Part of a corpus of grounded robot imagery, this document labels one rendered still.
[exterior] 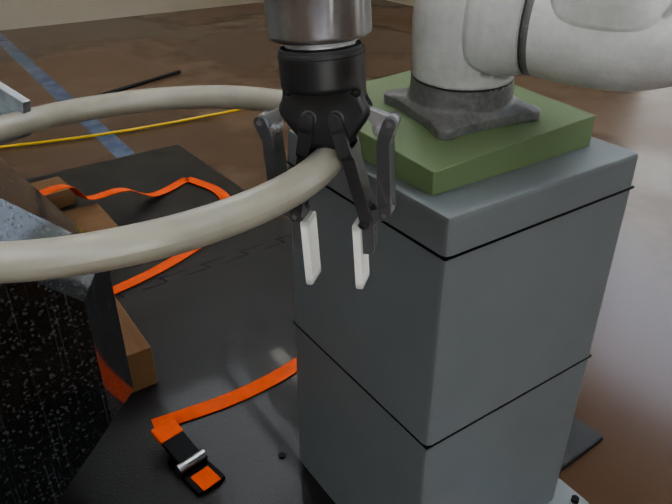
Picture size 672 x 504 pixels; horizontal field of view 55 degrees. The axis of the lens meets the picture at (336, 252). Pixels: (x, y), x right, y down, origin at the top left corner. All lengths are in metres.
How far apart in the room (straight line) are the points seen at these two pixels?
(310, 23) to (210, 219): 0.17
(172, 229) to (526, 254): 0.61
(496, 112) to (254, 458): 0.96
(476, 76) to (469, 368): 0.43
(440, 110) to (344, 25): 0.46
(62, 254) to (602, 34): 0.66
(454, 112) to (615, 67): 0.23
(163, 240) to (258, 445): 1.15
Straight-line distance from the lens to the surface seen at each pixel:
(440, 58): 0.96
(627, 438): 1.76
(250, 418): 1.66
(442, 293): 0.88
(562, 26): 0.89
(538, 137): 0.99
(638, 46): 0.88
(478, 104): 0.98
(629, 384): 1.92
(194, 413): 1.69
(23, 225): 1.16
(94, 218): 2.49
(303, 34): 0.54
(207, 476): 1.53
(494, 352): 1.04
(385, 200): 0.60
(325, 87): 0.55
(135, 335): 1.77
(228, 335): 1.92
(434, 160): 0.89
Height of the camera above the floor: 1.17
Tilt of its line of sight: 30 degrees down
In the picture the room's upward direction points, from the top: straight up
